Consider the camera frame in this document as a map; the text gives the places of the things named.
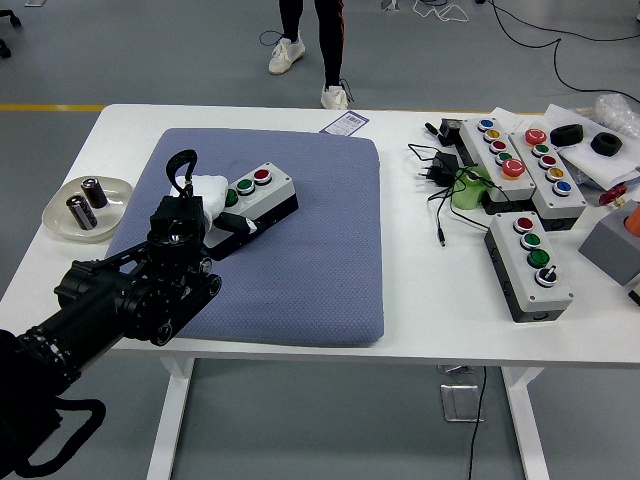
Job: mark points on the small black box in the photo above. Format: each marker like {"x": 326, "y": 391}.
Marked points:
{"x": 451, "y": 127}

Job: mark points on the black office chair base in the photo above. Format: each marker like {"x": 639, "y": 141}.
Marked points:
{"x": 12, "y": 19}

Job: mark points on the purple white label card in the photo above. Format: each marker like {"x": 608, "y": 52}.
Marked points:
{"x": 345, "y": 122}

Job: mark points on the white shallow dish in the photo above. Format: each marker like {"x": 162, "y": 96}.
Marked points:
{"x": 60, "y": 222}

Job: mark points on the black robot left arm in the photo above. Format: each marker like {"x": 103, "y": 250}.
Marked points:
{"x": 100, "y": 300}

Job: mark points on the black power adapter plug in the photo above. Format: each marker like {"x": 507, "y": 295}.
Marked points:
{"x": 442, "y": 165}

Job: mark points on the three-button grey control box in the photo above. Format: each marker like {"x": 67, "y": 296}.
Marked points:
{"x": 280, "y": 187}

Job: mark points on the dark cylindrical battery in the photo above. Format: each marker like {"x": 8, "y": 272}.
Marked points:
{"x": 96, "y": 192}
{"x": 81, "y": 212}

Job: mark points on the green plastic piece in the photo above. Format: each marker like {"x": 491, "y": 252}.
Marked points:
{"x": 465, "y": 197}

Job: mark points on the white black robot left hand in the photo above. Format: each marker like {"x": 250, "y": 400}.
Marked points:
{"x": 210, "y": 192}

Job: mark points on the five-button box, blue button end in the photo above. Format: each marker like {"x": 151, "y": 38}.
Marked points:
{"x": 482, "y": 145}

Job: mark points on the metal floor socket plate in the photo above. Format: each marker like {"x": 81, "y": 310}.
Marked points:
{"x": 457, "y": 402}

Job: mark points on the grey block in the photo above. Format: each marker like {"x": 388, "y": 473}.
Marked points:
{"x": 607, "y": 250}

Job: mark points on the white paper sheets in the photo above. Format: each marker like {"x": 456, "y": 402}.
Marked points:
{"x": 585, "y": 160}

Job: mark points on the clear plastic bag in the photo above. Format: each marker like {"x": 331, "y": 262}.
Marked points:
{"x": 615, "y": 110}

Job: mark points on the black white edge box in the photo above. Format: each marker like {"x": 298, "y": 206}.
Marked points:
{"x": 635, "y": 295}

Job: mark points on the white table leg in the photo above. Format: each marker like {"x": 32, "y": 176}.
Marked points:
{"x": 527, "y": 425}
{"x": 167, "y": 425}

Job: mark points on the four-button box with selector switch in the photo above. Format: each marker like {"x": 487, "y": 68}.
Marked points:
{"x": 515, "y": 280}

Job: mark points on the blue-grey textured mat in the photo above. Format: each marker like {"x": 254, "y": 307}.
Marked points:
{"x": 300, "y": 250}

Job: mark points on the orange cylinder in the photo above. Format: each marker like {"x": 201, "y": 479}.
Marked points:
{"x": 634, "y": 220}

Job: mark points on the five-button box, red mushroom end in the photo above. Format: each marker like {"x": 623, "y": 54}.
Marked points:
{"x": 570, "y": 205}

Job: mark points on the person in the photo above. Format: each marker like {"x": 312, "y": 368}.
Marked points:
{"x": 331, "y": 45}

